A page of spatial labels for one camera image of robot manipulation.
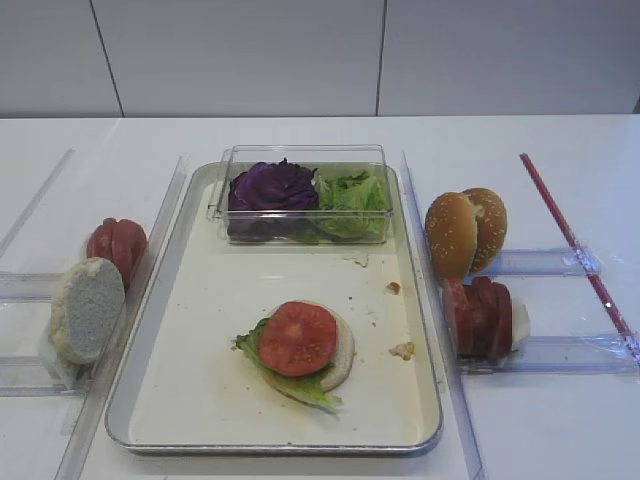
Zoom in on red tomato slice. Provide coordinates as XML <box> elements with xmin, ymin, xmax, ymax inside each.
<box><xmin>258</xmin><ymin>301</ymin><xmax>337</xmax><ymax>377</ymax></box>

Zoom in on green lettuce in container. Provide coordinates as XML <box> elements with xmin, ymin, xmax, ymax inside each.
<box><xmin>289</xmin><ymin>171</ymin><xmax>389</xmax><ymax>244</ymax></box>

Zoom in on small bread crumb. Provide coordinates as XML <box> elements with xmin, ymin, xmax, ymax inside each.
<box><xmin>385</xmin><ymin>282</ymin><xmax>401</xmax><ymax>295</ymax></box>

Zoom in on bread crumb piece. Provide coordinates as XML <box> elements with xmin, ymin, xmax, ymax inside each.
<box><xmin>389</xmin><ymin>341</ymin><xmax>415</xmax><ymax>361</ymax></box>

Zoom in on green lettuce leaf on bun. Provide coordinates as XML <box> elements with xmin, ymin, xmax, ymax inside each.
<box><xmin>235</xmin><ymin>318</ymin><xmax>342</xmax><ymax>414</ymax></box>

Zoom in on front meat patty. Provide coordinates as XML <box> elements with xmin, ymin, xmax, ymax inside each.
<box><xmin>442</xmin><ymin>279</ymin><xmax>473</xmax><ymax>355</ymax></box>

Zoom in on meat patty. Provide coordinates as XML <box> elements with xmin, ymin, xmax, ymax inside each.
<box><xmin>488</xmin><ymin>282</ymin><xmax>513</xmax><ymax>362</ymax></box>
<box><xmin>465</xmin><ymin>276</ymin><xmax>499</xmax><ymax>357</ymax></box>
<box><xmin>442</xmin><ymin>279</ymin><xmax>473</xmax><ymax>355</ymax></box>

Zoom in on middle meat patty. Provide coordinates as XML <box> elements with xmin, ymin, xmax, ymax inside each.
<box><xmin>465</xmin><ymin>276</ymin><xmax>499</xmax><ymax>357</ymax></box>

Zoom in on rear meat patty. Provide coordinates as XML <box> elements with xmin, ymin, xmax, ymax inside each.
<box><xmin>488</xmin><ymin>282</ymin><xmax>513</xmax><ymax>362</ymax></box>

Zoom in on middle tomato slice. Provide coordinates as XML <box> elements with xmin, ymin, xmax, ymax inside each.
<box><xmin>111</xmin><ymin>219</ymin><xmax>147</xmax><ymax>289</ymax></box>

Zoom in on rear tomato slice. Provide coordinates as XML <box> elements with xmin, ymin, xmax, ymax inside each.
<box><xmin>86</xmin><ymin>218</ymin><xmax>117</xmax><ymax>260</ymax></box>

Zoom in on purple cabbage leaves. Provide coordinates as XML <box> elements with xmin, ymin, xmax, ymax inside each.
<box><xmin>228</xmin><ymin>160</ymin><xmax>319</xmax><ymax>242</ymax></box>

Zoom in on clear plastic container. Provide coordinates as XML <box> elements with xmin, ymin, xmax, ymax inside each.
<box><xmin>207</xmin><ymin>145</ymin><xmax>393</xmax><ymax>245</ymax></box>

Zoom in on bottom bun slice on tray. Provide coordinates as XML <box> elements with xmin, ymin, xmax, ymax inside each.
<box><xmin>267</xmin><ymin>300</ymin><xmax>355</xmax><ymax>392</ymax></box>

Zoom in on sesame bun front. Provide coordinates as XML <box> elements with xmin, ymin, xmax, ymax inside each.
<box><xmin>425</xmin><ymin>192</ymin><xmax>478</xmax><ymax>280</ymax></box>

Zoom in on sesame bun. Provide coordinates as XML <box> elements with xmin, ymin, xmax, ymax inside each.
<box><xmin>463</xmin><ymin>187</ymin><xmax>508</xmax><ymax>274</ymax></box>
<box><xmin>425</xmin><ymin>192</ymin><xmax>478</xmax><ymax>280</ymax></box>

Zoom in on sesame bun rear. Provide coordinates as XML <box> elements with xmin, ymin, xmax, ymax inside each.
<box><xmin>463</xmin><ymin>187</ymin><xmax>508</xmax><ymax>274</ymax></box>

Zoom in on metal baking tray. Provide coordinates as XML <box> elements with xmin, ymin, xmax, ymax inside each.
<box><xmin>106</xmin><ymin>164</ymin><xmax>443</xmax><ymax>456</ymax></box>

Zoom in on white plastic pusher block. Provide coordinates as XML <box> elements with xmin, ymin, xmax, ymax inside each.
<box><xmin>511</xmin><ymin>297</ymin><xmax>531</xmax><ymax>352</ymax></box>

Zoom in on white bun half left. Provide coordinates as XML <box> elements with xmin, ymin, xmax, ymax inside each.
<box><xmin>49</xmin><ymin>257</ymin><xmax>125</xmax><ymax>365</ymax></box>

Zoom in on white left pusher block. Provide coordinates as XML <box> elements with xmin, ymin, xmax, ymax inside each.
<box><xmin>37</xmin><ymin>331</ymin><xmax>84</xmax><ymax>390</ymax></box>

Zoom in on clear upper right cross rail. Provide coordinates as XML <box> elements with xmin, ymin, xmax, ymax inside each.
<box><xmin>484</xmin><ymin>247</ymin><xmax>601</xmax><ymax>277</ymax></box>

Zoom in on clear cross rail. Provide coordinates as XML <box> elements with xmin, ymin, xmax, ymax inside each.
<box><xmin>0</xmin><ymin>272</ymin><xmax>62</xmax><ymax>303</ymax></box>
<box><xmin>458</xmin><ymin>334</ymin><xmax>639</xmax><ymax>374</ymax></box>
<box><xmin>484</xmin><ymin>247</ymin><xmax>601</xmax><ymax>277</ymax></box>
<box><xmin>0</xmin><ymin>356</ymin><xmax>84</xmax><ymax>397</ymax></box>

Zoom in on clear rail right of tray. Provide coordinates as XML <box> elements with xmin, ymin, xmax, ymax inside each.
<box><xmin>400</xmin><ymin>151</ymin><xmax>487</xmax><ymax>480</ymax></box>

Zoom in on clear rail of tray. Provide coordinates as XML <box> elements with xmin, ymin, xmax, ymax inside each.
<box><xmin>400</xmin><ymin>151</ymin><xmax>487</xmax><ymax>480</ymax></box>
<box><xmin>55</xmin><ymin>158</ymin><xmax>187</xmax><ymax>480</ymax></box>

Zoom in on clear lower right cross rail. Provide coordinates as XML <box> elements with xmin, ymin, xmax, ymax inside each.
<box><xmin>458</xmin><ymin>334</ymin><xmax>639</xmax><ymax>374</ymax></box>

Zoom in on red plastic rail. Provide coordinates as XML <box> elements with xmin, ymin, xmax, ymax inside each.
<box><xmin>519</xmin><ymin>153</ymin><xmax>639</xmax><ymax>364</ymax></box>

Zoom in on clear rail left of tray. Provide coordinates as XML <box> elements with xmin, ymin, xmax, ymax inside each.
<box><xmin>55</xmin><ymin>158</ymin><xmax>187</xmax><ymax>480</ymax></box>

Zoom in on clear upper left cross rail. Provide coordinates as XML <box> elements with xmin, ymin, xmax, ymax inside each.
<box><xmin>0</xmin><ymin>272</ymin><xmax>62</xmax><ymax>303</ymax></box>

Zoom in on clear lower left cross rail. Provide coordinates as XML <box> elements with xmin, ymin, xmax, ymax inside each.
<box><xmin>0</xmin><ymin>356</ymin><xmax>84</xmax><ymax>397</ymax></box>

